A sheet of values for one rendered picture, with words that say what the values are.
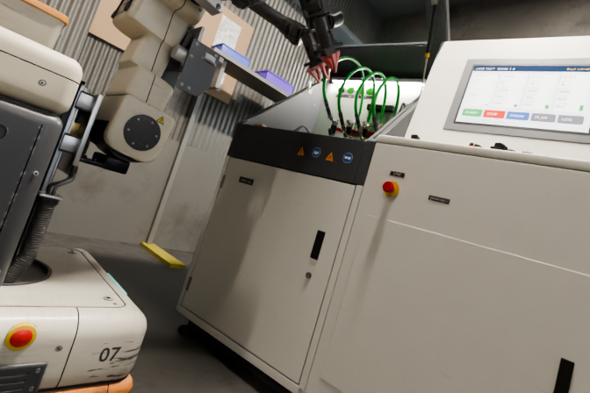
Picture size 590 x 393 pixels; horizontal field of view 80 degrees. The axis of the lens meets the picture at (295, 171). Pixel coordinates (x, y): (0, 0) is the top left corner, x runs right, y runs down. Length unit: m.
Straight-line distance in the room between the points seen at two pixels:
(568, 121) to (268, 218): 1.09
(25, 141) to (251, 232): 0.86
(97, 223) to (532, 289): 2.71
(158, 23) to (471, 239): 1.09
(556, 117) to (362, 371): 1.03
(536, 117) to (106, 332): 1.44
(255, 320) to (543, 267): 0.93
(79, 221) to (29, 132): 2.15
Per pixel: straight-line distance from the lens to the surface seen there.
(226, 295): 1.52
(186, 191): 3.24
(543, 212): 1.11
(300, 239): 1.31
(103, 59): 2.97
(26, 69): 0.88
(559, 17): 4.36
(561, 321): 1.10
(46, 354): 0.98
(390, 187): 1.15
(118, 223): 3.08
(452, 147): 1.18
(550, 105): 1.50
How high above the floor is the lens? 0.64
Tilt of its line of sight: 6 degrees up
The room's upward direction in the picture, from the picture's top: 17 degrees clockwise
